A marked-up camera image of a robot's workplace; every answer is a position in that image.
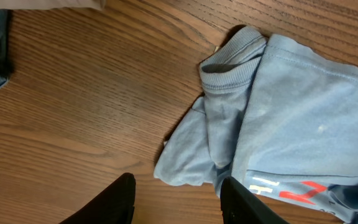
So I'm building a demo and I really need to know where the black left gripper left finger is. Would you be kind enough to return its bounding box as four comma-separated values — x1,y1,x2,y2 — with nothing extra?
60,172,136,224

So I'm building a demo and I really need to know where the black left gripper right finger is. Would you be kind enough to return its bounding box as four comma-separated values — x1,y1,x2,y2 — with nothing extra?
220,177,289,224

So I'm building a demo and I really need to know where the light blue printed t-shirt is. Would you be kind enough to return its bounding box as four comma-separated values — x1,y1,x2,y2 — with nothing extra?
154,27,358,223

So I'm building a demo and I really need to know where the folded beige shirt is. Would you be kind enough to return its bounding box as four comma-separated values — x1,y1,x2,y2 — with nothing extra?
0,0,106,10

